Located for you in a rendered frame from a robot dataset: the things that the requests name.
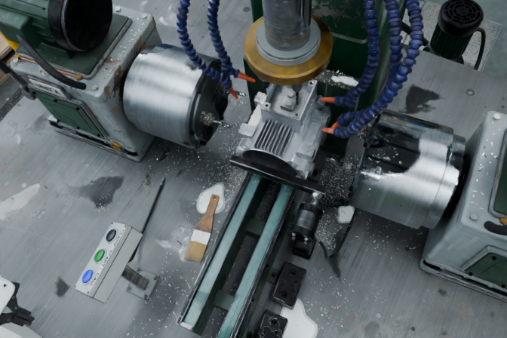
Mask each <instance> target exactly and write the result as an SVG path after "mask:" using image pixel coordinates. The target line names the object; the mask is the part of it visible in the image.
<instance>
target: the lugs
mask: <svg viewBox="0 0 507 338"><path fill-rule="evenodd" d="M320 97H322V96H321V95H318V96H317V98H316V99H315V105H316V106H317V107H318V108H321V107H324V105H325V103H326V102H324V101H321V100H320ZM253 143H254V142H253V141H252V140H251V139H249V138H245V139H243V140H242V141H241V144H240V147H241V148H242V149H244V150H248V149H250V148H251V147H252V145H253ZM301 160H302V159H301V158H300V157H299V156H298V155H296V154H290V155H289V158H288V160H287V163H288V164H290V165H291V166H292V167H299V165H300V162H301Z"/></svg>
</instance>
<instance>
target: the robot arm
mask: <svg viewBox="0 0 507 338"><path fill-rule="evenodd" d="M19 287H20V284H19V283H17V282H15V281H9V280H7V279H5V278H3V277H1V276H0V326H1V325H3V324H6V323H10V322H11V323H14V324H17V325H19V326H21V327H23V325H24V324H27V325H29V326H31V324H32V322H31V321H34V319H35V318H33V317H32V316H31V315H30V314H31V313H32V312H31V311H29V310H27V309H24V308H22V307H19V306H18V304H17V297H16V295H17V291H18V290H19ZM6 306H7V307H8V308H9V309H10V310H11V311H12V312H13V313H12V312H10V313H2V311H3V310H4V308H5V307H6Z"/></svg>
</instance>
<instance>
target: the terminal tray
mask: <svg viewBox="0 0 507 338"><path fill-rule="evenodd" d="M317 85H318V81H316V80H313V79H312V80H310V81H308V82H305V83H303V88H302V90H301V91H300V92H301V93H300V92H299V93H298V94H299V97H300V99H299V100H298V102H299V104H298V105H297V104H296V98H297V97H296V92H295V91H293V89H292V87H291V85H278V84H272V86H271V87H270V89H269V92H268V93H267V95H266V98H265V100H264V101H263V104H262V106H261V107H260V110H261V116H262V120H263V122H265V121H266V119H267V121H268V122H269V119H270V120H271V123H272V121H273V120H274V123H276V121H277V122H278V124H279V123H280V122H281V125H283V123H284V126H285V127H286V126H287V125H288V128H290V126H291V129H292V130H293V129H294V128H295V132H297V133H298V134H300V133H302V132H303V129H304V127H305V125H306V121H308V117H309V116H310V113H311V112H312V109H313V105H315V99H316V98H317ZM281 86H282V87H281ZM287 86H288V88H286V87H287ZM280 87H281V88H280ZM281 90H282V92H283V93H282V92H281ZM306 92H307V93H306ZM273 95H274V96H273ZM307 95H308V96H309V97H308V96H307ZM299 97H298V98H299ZM277 99H278V100H277ZM281 100H282V101H281ZM276 101H277V102H276ZM304 102H305V105H304ZM272 105H273V106H274V107H272ZM275 105H276V106H275ZM300 107H301V108H300ZM280 108H281V109H280ZM302 108H303V109H302ZM293 109H294V111H293ZM300 110H302V111H300ZM276 111H277V112H276ZM286 111H288V112H287V113H286ZM292 111H293V112H292ZM288 114H289V115H288Z"/></svg>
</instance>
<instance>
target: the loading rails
mask: <svg viewBox="0 0 507 338"><path fill-rule="evenodd" d="M321 175H322V170H321V169H318V168H316V167H314V170H313V172H312V175H311V177H307V178H306V180H309V181H312V182H313V183H318V182H319V180H320V178H321ZM256 177H259V178H256ZM261 178H262V177H261V176H259V175H257V174H255V175H254V174H253V173H251V172H249V171H248V172H247V174H246V176H245V178H244V180H243V182H242V183H241V187H240V189H239V190H238V193H236V195H235V197H234V199H233V201H232V203H231V207H230V209H229V212H228V213H227V216H226V218H225V220H224V222H223V224H222V227H221V229H220V231H219V233H218V235H217V237H216V239H215V242H214V243H213V244H212V245H211V247H210V250H209V252H208V254H207V259H206V260H205V262H204V265H203V266H202V269H201V271H200V273H199V275H198V277H197V279H196V281H195V284H194V286H193V288H192V290H191V292H190V294H189V297H188V298H186V301H185V302H184V304H183V307H182V309H181V311H180V316H179V318H178V319H177V322H176V324H178V325H179V326H181V327H183V328H185V329H187V330H189V331H191V332H193V333H195V334H197V335H199V336H201V335H202V333H203V331H204V329H205V326H206V324H207V322H208V319H209V317H210V315H211V313H212V311H213V309H214V306H215V307H217V308H218V309H222V310H223V311H225V312H228V313H227V315H226V318H225V320H224V322H223V325H222V327H221V329H220V332H219V334H218V336H217V337H216V338H255V336H256V334H257V331H258V330H257V329H254V328H252V327H250V326H248V325H249V322H250V319H251V317H252V315H253V313H254V310H255V308H256V305H257V302H258V300H259V298H260V295H261V293H262V291H263V288H264V285H265V283H266V282H267V283H269V284H272V285H274V286H275V285H276V283H277V281H278V277H279V275H280V273H281V271H280V270H277V269H275V268H272V265H273V263H274V261H275V258H276V256H277V254H278V251H279V248H280V246H281V243H282V241H283V239H284V236H285V234H286V231H287V229H290V227H291V225H293V222H294V220H295V218H296V215H293V214H294V211H295V210H296V208H297V205H298V202H299V200H300V197H301V195H302V193H303V191H301V190H298V189H295V188H293V187H290V186H287V185H284V184H283V186H282V187H281V191H280V192H279V194H278V197H277V199H276V202H275V204H274V207H273V209H272V211H271V213H270V215H269V218H268V220H267V222H266V223H263V222H261V221H259V220H255V219H254V217H255V214H256V212H257V209H258V207H259V206H260V203H261V201H262V199H263V196H264V194H265V192H266V190H267V187H268V185H269V183H270V180H269V179H268V178H265V177H264V178H262V179H261ZM252 181H253V182H254V181H255V182H256V183H252ZM258 181H259V183H258ZM285 186H286V188H287V189H286V190H285ZM288 189H289V190H288ZM285 194H286V195H285ZM246 235H249V236H251V237H253V238H256V239H259V241H258V243H257V246H256V248H255V250H254V252H253V255H252V257H251V259H250V262H249V264H248V266H247V269H246V271H245V274H244V276H243V278H242V280H241V283H240V285H239V287H238V290H237V292H236V294H235V296H233V295H231V294H229V293H227V292H224V291H222V289H223V286H224V284H225V282H226V279H227V277H228V275H229V273H230V270H231V268H232V266H233V263H234V262H235V259H236V257H237V255H238V252H239V250H240V248H241V246H242V243H243V241H244V239H245V237H246Z"/></svg>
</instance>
